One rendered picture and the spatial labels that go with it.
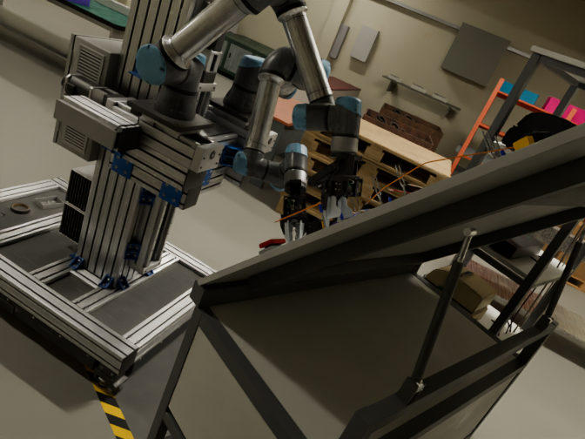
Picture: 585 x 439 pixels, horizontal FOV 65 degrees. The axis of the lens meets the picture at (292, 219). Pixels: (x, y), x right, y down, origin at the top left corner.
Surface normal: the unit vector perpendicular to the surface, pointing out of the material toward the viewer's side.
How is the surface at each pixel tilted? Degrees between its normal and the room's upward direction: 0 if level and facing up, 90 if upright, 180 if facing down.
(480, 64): 90
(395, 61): 90
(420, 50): 90
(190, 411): 90
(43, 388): 0
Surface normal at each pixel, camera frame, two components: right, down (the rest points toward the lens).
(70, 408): 0.37, -0.85
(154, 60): -0.47, 0.31
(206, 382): -0.72, 0.01
